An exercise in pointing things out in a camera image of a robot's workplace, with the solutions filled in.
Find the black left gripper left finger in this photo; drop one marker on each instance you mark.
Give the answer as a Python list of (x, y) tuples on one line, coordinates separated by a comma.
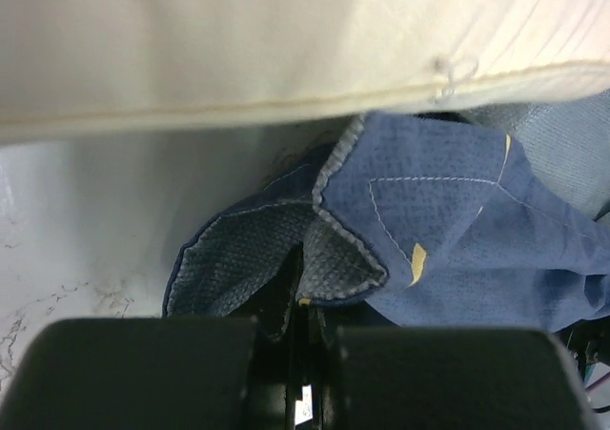
[(147, 373)]

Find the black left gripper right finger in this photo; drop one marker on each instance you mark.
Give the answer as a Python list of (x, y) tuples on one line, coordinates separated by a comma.
[(397, 378)]

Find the blue denim pillowcase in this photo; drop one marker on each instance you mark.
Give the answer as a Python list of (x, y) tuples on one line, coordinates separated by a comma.
[(496, 216)]

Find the cream white pillow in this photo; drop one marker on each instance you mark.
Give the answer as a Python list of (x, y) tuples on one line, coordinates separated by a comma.
[(86, 67)]

